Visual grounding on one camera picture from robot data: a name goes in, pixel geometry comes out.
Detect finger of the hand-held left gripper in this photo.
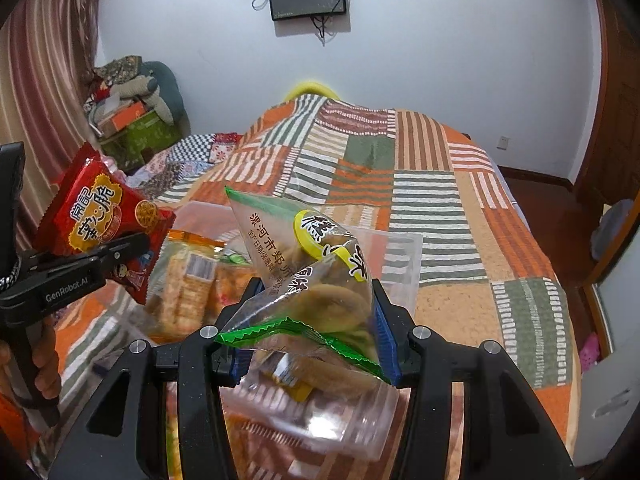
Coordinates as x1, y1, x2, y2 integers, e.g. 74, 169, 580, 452
70, 232, 152, 284

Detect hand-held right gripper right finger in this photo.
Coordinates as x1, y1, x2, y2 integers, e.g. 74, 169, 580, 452
371, 284, 577, 480

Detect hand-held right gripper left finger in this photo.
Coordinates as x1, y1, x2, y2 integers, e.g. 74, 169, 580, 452
47, 280, 264, 480

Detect red snack packet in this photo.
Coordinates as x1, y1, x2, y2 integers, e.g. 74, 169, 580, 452
34, 142, 177, 307

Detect small yellow packet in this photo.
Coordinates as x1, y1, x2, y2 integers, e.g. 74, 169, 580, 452
262, 360, 319, 404

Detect rice cracker packet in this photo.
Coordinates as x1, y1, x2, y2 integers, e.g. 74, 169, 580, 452
146, 229, 227, 334

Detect clear plastic container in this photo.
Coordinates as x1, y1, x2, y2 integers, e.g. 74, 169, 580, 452
145, 200, 427, 463

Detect orange fried snack packet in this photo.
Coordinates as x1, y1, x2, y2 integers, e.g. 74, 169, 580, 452
212, 252, 262, 312

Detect green-edged round cake packet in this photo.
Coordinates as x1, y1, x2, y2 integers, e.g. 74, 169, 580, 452
214, 186, 399, 387

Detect person's left hand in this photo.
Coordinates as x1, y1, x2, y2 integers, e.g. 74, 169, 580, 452
29, 322, 63, 403

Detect checkered patchwork blanket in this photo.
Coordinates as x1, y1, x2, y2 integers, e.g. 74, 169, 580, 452
124, 131, 242, 202

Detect green box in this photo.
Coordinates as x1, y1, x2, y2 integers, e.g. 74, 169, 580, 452
99, 110, 184, 172

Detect orange box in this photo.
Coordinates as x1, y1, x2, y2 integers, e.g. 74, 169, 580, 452
96, 101, 149, 137

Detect teal cushion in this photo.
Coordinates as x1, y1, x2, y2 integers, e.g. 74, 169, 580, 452
141, 61, 192, 132

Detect patterned cloth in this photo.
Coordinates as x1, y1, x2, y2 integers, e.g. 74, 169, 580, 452
94, 55, 144, 89

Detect striped curtain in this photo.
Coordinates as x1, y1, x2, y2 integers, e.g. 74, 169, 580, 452
0, 0, 114, 193

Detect pink slippers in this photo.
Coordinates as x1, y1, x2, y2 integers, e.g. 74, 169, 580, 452
578, 332, 602, 372

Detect yellow foam tube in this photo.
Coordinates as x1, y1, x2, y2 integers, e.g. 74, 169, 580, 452
281, 79, 342, 104

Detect grey cloth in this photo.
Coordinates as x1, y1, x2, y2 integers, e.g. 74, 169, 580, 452
589, 198, 637, 262

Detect brown wooden door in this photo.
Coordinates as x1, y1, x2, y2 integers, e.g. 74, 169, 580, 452
574, 0, 640, 288

